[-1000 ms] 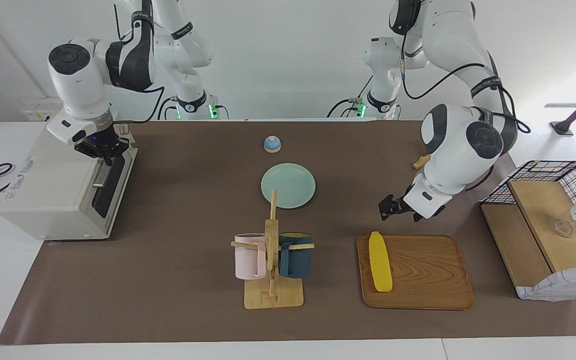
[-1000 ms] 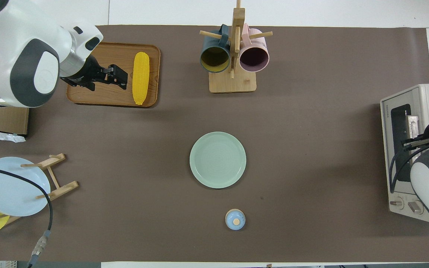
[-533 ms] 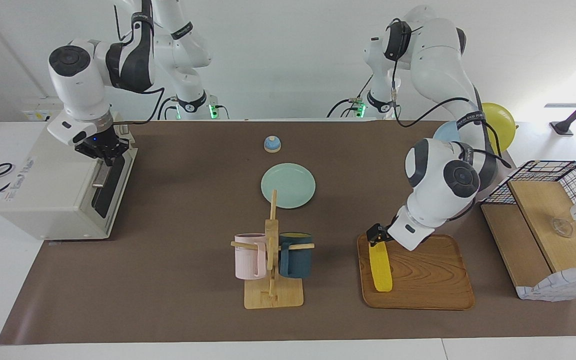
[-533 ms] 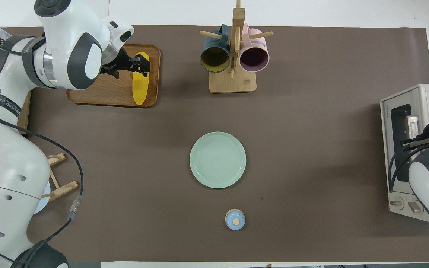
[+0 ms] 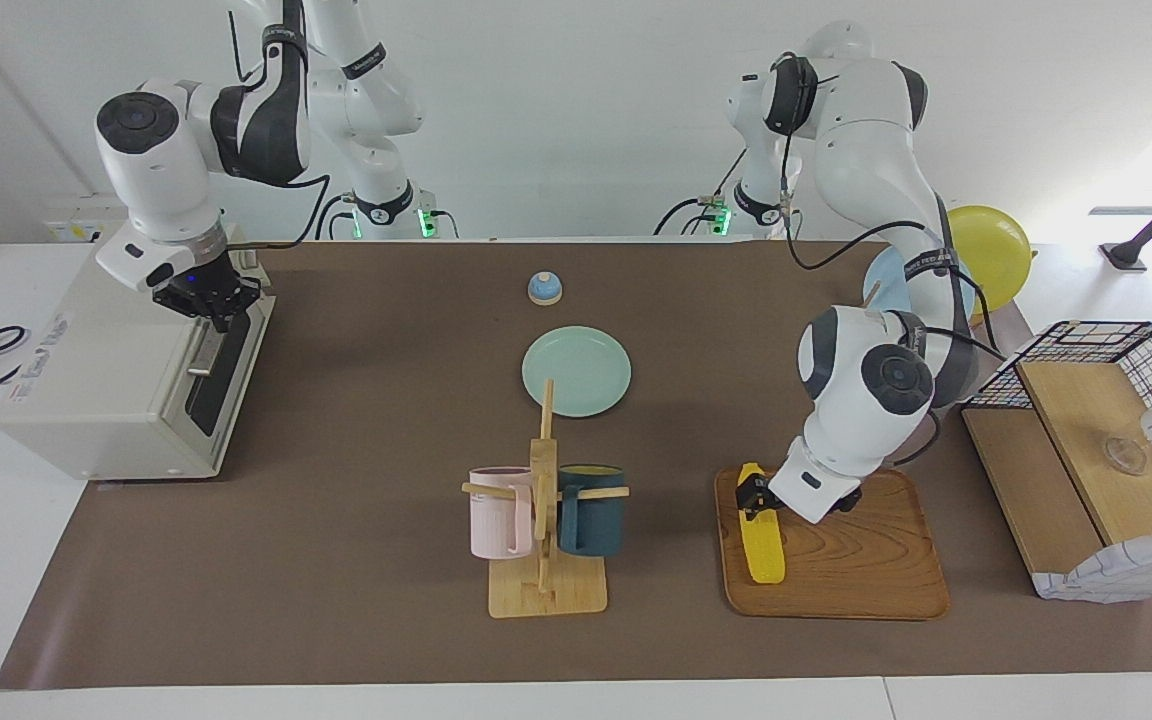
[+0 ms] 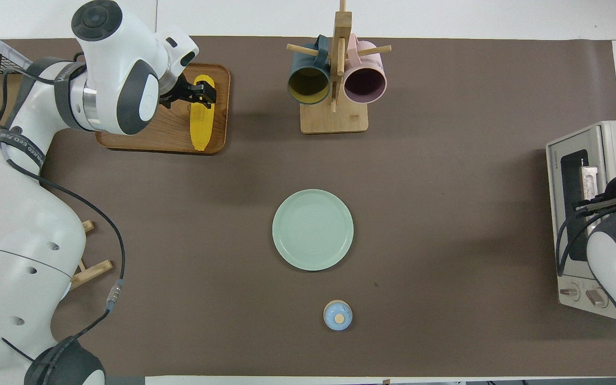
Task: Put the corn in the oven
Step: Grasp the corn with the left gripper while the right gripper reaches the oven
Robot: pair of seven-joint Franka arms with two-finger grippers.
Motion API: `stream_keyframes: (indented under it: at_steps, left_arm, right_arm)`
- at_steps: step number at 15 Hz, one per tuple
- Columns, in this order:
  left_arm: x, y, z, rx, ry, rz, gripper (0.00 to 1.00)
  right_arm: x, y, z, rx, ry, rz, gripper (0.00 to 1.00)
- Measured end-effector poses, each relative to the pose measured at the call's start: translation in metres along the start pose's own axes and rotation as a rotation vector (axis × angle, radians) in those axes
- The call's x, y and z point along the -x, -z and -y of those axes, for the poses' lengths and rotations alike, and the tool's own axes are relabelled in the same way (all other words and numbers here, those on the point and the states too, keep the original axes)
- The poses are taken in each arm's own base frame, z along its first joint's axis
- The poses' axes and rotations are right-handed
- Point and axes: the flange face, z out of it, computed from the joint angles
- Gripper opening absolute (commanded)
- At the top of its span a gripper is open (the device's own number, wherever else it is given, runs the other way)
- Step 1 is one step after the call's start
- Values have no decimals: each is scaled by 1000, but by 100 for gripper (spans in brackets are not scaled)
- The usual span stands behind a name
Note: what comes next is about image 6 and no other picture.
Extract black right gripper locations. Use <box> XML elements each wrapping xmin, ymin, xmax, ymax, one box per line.
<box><xmin>573</xmin><ymin>174</ymin><xmax>616</xmax><ymax>215</ymax></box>

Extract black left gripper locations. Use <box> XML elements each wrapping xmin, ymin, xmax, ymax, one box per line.
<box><xmin>159</xmin><ymin>75</ymin><xmax>217</xmax><ymax>109</ymax></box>

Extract yellow corn cob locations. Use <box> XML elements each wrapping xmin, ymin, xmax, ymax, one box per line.
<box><xmin>189</xmin><ymin>75</ymin><xmax>216</xmax><ymax>152</ymax></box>

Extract oven door with window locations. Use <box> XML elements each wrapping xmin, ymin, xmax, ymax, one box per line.
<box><xmin>547</xmin><ymin>128</ymin><xmax>608</xmax><ymax>279</ymax></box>

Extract pale green plate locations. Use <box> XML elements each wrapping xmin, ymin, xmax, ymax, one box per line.
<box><xmin>272</xmin><ymin>189</ymin><xmax>355</xmax><ymax>272</ymax></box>

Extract brown wooden tray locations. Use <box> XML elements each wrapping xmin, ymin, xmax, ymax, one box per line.
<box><xmin>95</xmin><ymin>63</ymin><xmax>231</xmax><ymax>156</ymax></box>

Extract dark blue mug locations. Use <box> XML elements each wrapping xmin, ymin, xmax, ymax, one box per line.
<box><xmin>287</xmin><ymin>35</ymin><xmax>332</xmax><ymax>105</ymax></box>

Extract wooden mug rack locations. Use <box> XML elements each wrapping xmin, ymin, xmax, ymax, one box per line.
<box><xmin>287</xmin><ymin>0</ymin><xmax>392</xmax><ymax>134</ymax></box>

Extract pink mug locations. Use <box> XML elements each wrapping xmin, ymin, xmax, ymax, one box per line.
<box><xmin>343</xmin><ymin>34</ymin><xmax>388</xmax><ymax>104</ymax></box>

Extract brown table mat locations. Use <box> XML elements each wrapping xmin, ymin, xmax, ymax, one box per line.
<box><xmin>0</xmin><ymin>36</ymin><xmax>616</xmax><ymax>378</ymax></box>

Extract small blue bell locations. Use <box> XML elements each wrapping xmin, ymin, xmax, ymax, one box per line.
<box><xmin>323</xmin><ymin>300</ymin><xmax>353</xmax><ymax>331</ymax></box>

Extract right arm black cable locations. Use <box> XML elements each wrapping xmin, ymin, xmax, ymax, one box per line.
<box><xmin>556</xmin><ymin>201</ymin><xmax>616</xmax><ymax>278</ymax></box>

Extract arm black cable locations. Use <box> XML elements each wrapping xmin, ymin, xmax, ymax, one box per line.
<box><xmin>556</xmin><ymin>201</ymin><xmax>616</xmax><ymax>278</ymax></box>
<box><xmin>0</xmin><ymin>51</ymin><xmax>127</xmax><ymax>364</ymax></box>

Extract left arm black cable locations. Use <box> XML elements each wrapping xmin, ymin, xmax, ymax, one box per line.
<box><xmin>0</xmin><ymin>51</ymin><xmax>127</xmax><ymax>364</ymax></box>

